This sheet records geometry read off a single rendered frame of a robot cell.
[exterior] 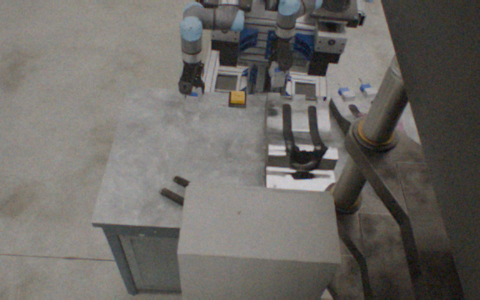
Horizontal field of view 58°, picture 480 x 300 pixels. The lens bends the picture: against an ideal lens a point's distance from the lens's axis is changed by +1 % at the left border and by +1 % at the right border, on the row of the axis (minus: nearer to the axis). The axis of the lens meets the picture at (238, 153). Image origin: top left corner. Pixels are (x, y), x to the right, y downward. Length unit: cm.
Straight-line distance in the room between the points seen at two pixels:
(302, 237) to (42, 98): 266
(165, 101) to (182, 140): 24
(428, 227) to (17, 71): 312
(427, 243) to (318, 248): 18
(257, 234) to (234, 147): 100
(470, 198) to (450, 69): 14
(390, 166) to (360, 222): 25
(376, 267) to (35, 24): 337
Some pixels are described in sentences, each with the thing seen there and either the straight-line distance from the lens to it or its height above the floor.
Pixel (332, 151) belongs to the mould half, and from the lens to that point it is 167.
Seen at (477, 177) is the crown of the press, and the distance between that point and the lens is 46.
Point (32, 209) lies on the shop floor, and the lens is 273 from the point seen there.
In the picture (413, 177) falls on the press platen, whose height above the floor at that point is 154.
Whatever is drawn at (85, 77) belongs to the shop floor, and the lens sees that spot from 335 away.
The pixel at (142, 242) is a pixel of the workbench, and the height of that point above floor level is 60.
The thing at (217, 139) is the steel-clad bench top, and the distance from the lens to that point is 181.
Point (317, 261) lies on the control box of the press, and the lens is 82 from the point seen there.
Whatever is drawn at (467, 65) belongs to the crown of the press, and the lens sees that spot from 49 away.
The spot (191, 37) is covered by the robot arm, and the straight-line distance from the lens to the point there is 153.
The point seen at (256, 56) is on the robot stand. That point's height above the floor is 73.
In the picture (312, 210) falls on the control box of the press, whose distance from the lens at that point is 87.
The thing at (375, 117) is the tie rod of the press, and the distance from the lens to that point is 87.
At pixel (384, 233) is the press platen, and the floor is 129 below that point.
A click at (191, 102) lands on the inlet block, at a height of 96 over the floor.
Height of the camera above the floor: 220
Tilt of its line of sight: 52 degrees down
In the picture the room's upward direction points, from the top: 6 degrees clockwise
